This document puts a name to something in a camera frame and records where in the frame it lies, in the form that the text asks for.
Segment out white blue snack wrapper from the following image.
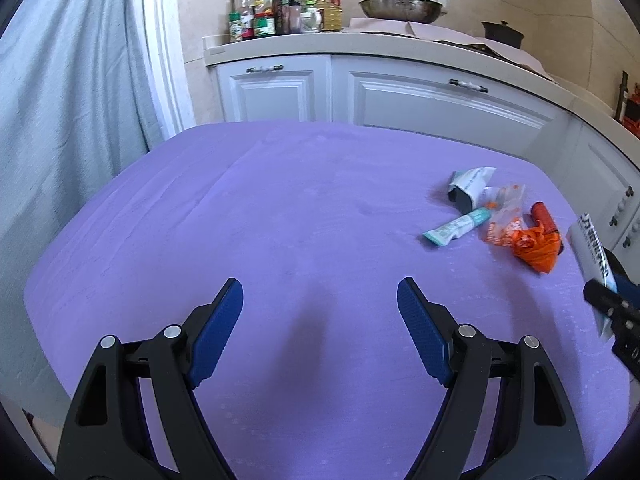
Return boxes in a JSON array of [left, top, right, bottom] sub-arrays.
[[566, 211, 618, 344]]

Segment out orange plastic bag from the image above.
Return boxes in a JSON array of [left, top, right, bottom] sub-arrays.
[[512, 226, 562, 273]]

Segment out clear bag orange bits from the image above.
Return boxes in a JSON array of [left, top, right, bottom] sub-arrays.
[[480, 184, 525, 247]]

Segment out red black cylinder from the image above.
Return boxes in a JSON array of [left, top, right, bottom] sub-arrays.
[[530, 200, 564, 255]]

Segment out white cabinet doors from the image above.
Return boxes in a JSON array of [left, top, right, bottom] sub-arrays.
[[209, 54, 639, 280]]

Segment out white dark crumpled pouch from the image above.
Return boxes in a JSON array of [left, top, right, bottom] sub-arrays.
[[447, 167, 497, 214]]

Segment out purple tablecloth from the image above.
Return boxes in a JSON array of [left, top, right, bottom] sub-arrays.
[[24, 122, 629, 479]]

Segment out teal white tube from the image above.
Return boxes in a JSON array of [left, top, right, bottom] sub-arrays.
[[423, 207, 491, 247]]

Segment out dark sauce bottle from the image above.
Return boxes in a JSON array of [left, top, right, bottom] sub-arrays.
[[615, 70, 628, 124]]

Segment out black cooking pot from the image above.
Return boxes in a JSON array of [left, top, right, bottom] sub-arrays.
[[482, 21, 524, 49]]

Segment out grey curtain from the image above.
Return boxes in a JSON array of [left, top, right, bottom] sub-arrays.
[[1, 0, 163, 426]]

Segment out metal wok pan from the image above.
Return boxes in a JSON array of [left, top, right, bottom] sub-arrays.
[[359, 0, 449, 24]]

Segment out cooking oil bottle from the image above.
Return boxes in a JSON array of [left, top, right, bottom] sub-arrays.
[[316, 0, 343, 32]]

